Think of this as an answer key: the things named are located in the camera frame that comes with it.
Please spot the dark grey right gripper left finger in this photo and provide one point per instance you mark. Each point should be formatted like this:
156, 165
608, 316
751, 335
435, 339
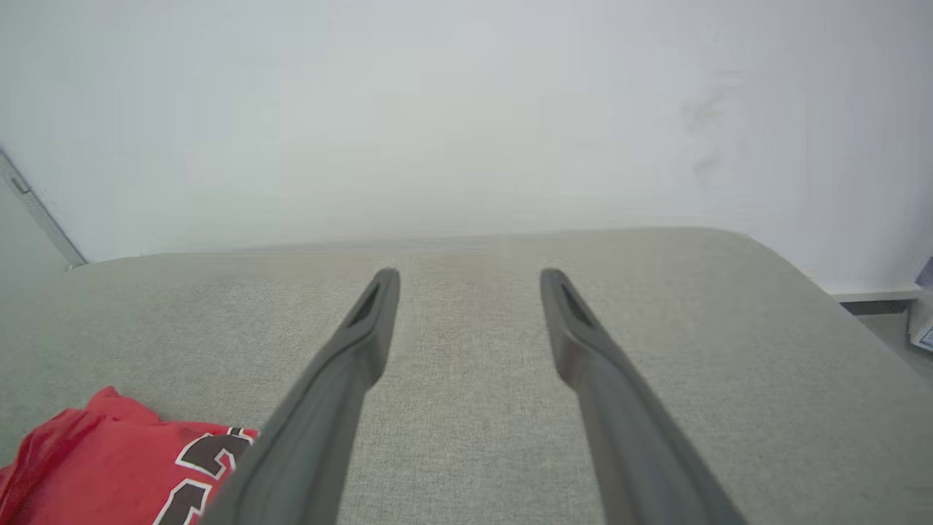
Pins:
321, 415

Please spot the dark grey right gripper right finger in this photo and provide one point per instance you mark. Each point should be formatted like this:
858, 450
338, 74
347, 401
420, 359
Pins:
619, 423

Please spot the red white basketball jersey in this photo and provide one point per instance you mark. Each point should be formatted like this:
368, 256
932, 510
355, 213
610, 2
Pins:
102, 467

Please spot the grey fabric sofa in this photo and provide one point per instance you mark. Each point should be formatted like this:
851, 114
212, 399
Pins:
474, 350

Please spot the white blue box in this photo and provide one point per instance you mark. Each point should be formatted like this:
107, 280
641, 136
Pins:
923, 321

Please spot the grey metal door frame strip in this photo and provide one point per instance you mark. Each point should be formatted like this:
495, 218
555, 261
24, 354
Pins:
36, 208

